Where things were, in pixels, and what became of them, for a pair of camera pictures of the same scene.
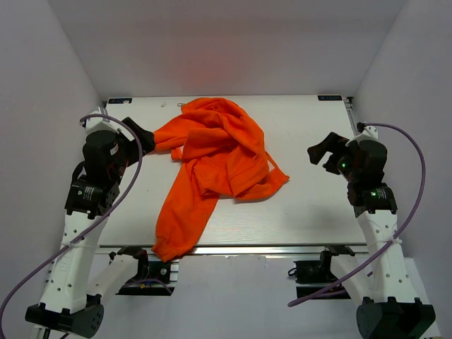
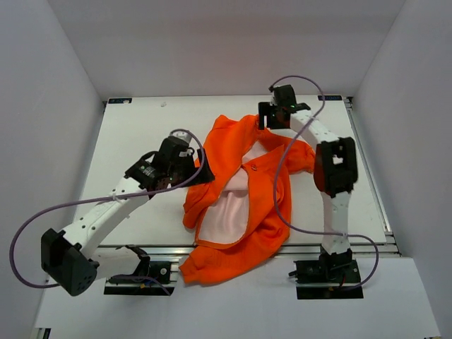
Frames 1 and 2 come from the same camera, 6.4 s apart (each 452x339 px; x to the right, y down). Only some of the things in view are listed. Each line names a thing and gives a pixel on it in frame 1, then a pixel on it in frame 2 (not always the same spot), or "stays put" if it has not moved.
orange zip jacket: x=221 y=153 -> x=239 y=205
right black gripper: x=333 y=143 -> x=265 y=109
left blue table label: x=120 y=101 stays put
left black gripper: x=145 y=137 -> x=188 y=159
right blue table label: x=330 y=97 stays put
